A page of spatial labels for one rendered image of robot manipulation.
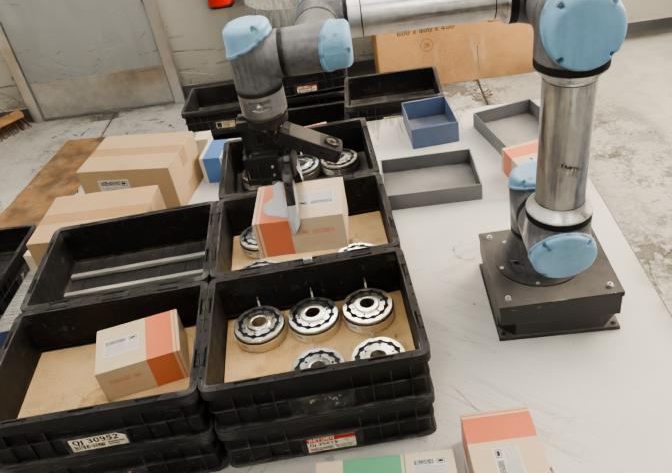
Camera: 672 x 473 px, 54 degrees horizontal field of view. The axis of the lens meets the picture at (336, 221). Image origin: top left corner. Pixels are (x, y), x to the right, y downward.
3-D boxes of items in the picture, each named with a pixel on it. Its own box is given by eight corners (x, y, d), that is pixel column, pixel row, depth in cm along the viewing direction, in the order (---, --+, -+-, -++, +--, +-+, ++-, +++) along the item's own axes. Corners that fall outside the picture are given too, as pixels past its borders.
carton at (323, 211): (348, 209, 127) (342, 176, 122) (348, 247, 117) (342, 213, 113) (266, 219, 128) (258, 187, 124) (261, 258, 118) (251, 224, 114)
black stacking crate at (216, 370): (406, 289, 140) (401, 248, 134) (435, 399, 116) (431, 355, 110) (224, 321, 141) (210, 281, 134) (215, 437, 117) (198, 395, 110)
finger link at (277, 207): (268, 237, 114) (261, 184, 114) (302, 232, 114) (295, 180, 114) (265, 238, 111) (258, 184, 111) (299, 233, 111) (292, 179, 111)
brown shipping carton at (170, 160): (94, 215, 206) (75, 172, 197) (123, 177, 223) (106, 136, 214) (183, 212, 200) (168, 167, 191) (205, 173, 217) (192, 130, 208)
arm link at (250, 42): (271, 26, 96) (214, 35, 97) (286, 95, 102) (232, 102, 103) (275, 8, 102) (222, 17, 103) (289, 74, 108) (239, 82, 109)
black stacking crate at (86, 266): (228, 239, 165) (217, 202, 159) (222, 320, 141) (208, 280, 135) (74, 266, 166) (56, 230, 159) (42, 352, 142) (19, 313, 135)
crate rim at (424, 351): (402, 254, 135) (401, 245, 134) (433, 362, 111) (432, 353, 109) (211, 287, 136) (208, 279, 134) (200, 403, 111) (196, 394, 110)
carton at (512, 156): (567, 188, 180) (569, 164, 176) (526, 198, 179) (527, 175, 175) (540, 160, 193) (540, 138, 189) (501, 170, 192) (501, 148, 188)
